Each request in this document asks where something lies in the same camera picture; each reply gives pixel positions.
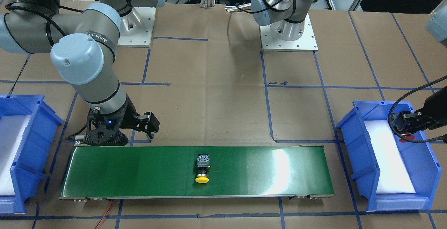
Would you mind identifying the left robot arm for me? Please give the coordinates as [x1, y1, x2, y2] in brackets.
[248, 0, 446, 142]

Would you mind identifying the yellow push button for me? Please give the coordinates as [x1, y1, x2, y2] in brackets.
[195, 154, 210, 184]

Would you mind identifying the blue bin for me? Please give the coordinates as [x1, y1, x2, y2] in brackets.
[1, 94, 62, 214]
[337, 101, 442, 212]

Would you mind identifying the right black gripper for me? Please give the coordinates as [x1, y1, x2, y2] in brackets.
[83, 97, 160, 146]

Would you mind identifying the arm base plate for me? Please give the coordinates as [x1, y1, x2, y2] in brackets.
[117, 7, 156, 48]
[260, 14, 319, 52]

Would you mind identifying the black braided cable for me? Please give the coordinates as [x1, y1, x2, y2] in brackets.
[388, 75, 447, 144]

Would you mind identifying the green conveyor belt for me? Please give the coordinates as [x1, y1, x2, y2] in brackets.
[60, 145, 334, 199]

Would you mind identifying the red push button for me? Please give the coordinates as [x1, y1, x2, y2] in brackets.
[399, 134, 415, 143]

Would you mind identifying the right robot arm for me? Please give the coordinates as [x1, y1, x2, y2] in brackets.
[1, 0, 163, 146]

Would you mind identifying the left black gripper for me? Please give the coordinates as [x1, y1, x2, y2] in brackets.
[389, 86, 447, 137]

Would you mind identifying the white foam pad bin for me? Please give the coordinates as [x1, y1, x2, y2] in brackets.
[0, 116, 31, 196]
[365, 120, 416, 194]

